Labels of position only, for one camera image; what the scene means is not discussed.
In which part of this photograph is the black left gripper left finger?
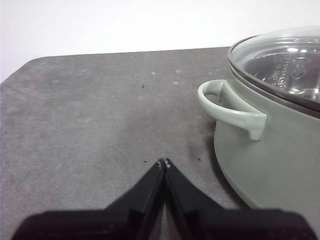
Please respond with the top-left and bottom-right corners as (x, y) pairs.
(9, 158), (167, 240)

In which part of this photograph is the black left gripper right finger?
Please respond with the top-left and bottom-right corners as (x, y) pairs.
(164, 158), (319, 240)

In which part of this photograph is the glass lid with green knob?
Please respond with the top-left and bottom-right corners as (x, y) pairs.
(228, 25), (320, 112)

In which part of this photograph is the pale green electric steamer pot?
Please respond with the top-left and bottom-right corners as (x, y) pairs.
(197, 74), (320, 213)

